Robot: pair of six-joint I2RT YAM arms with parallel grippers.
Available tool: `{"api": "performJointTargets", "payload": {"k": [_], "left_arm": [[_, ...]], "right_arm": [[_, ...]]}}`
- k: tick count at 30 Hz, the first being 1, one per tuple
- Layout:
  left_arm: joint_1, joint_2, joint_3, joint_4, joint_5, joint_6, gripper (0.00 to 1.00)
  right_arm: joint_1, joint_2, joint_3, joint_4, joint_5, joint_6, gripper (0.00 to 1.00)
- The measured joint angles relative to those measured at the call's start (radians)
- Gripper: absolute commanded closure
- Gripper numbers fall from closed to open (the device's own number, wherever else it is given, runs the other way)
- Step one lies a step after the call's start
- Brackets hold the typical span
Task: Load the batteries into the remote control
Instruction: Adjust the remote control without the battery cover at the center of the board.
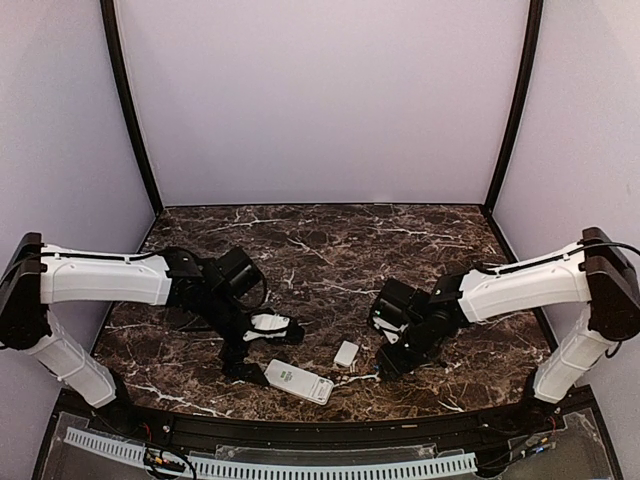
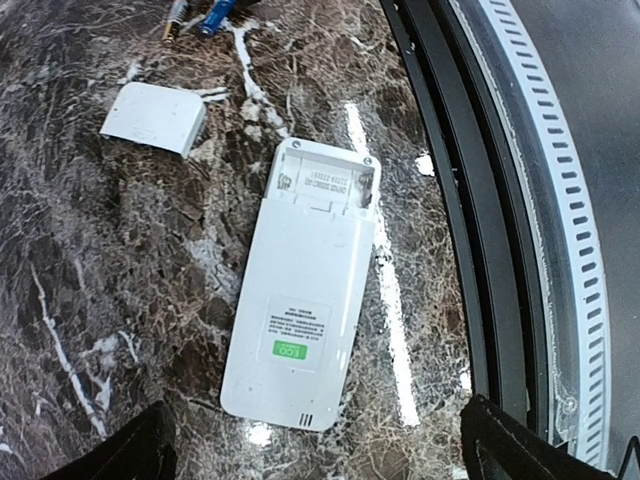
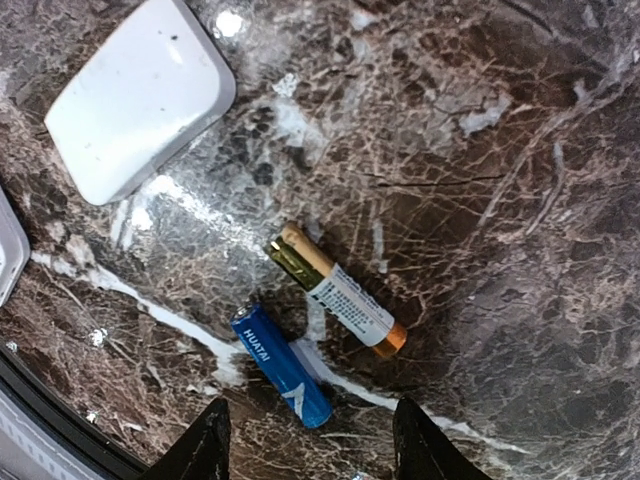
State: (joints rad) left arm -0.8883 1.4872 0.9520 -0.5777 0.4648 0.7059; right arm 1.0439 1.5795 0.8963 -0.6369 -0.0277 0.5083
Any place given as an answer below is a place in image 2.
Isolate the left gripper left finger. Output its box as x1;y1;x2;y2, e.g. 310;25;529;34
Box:
42;401;177;480

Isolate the black front rail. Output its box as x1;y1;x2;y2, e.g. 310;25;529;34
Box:
383;1;550;437

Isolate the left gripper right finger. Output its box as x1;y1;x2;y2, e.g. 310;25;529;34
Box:
460;395;639;479

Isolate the gold battery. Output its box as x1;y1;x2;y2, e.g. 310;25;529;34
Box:
162;0;191;43

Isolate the white battery cover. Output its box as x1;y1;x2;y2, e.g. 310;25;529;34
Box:
99;82;206;158

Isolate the white slotted cable duct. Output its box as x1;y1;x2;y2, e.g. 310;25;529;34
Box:
455;1;611;471

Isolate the white remote control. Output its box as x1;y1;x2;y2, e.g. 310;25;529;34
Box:
220;138;381;431

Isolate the blue battery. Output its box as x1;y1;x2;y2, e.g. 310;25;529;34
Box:
200;0;237;36

